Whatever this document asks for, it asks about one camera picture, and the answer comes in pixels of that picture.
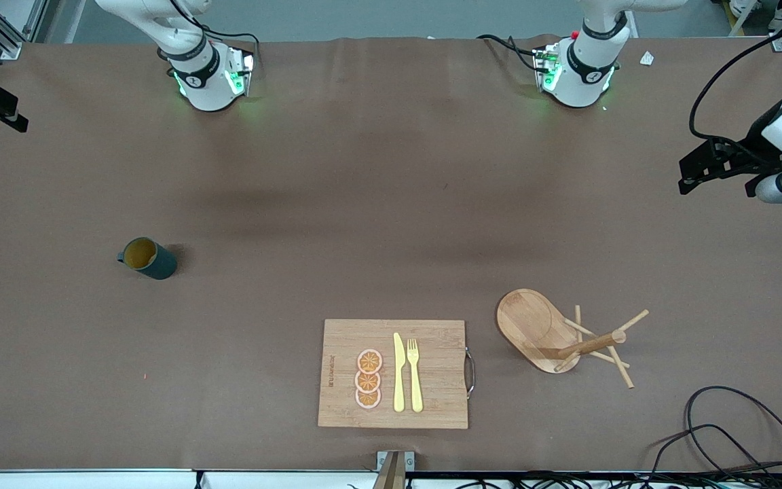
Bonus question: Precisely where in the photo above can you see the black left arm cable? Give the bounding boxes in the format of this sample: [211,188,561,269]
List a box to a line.
[688,24,782,164]

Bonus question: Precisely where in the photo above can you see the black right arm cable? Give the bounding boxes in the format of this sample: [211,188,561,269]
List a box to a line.
[170,0,261,65]

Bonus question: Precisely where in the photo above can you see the black left base cable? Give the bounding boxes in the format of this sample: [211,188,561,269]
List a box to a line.
[477,34,542,73]

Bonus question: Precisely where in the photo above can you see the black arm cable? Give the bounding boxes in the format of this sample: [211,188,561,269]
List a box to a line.
[170,0,261,65]
[688,24,782,164]

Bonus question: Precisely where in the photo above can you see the yellow plastic fork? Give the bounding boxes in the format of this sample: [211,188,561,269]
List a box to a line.
[407,338,424,414]

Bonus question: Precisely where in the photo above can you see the dark teal cup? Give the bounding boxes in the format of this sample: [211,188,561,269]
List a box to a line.
[117,237,179,280]

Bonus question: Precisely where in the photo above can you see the wooden cup rack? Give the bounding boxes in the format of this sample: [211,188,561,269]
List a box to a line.
[496,289,650,390]

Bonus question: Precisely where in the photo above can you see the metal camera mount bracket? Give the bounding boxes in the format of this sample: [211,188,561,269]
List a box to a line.
[372,450,415,489]

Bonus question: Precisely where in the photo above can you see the thin black floor cable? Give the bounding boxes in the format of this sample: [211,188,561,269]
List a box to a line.
[644,424,782,489]

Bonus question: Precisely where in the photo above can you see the yellow plastic knife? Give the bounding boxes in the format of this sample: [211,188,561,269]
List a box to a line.
[393,332,406,413]

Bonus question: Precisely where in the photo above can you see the wooden cutting board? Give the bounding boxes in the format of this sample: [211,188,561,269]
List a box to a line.
[318,319,477,430]

